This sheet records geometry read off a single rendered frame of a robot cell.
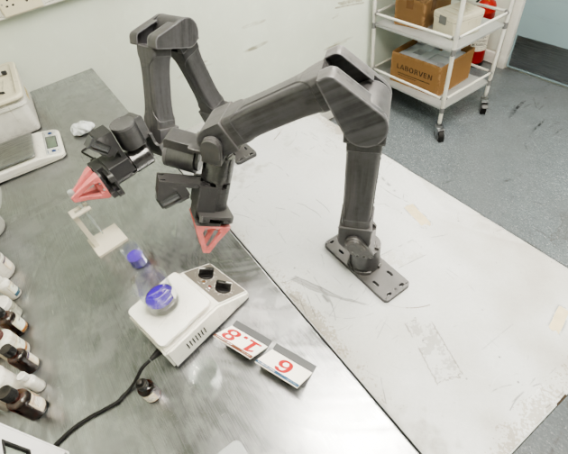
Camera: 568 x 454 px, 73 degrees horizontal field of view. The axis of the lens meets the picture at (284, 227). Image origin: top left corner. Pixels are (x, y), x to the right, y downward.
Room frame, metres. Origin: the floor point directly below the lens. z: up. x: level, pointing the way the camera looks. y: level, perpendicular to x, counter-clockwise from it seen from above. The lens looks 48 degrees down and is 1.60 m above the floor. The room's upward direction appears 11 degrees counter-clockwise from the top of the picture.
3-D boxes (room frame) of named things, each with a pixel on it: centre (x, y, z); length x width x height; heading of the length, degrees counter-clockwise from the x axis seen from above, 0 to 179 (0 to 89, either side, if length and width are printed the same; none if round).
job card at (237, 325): (0.35, 0.12, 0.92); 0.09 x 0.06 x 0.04; 49
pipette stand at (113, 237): (0.71, 0.45, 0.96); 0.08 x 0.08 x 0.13; 34
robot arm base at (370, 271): (0.48, -0.16, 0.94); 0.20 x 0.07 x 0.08; 27
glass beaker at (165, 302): (0.42, 0.25, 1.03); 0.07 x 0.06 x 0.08; 128
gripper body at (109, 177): (0.77, 0.36, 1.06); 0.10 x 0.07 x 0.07; 34
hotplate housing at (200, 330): (0.43, 0.23, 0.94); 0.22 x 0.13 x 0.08; 130
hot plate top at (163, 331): (0.42, 0.24, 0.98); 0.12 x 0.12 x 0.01; 40
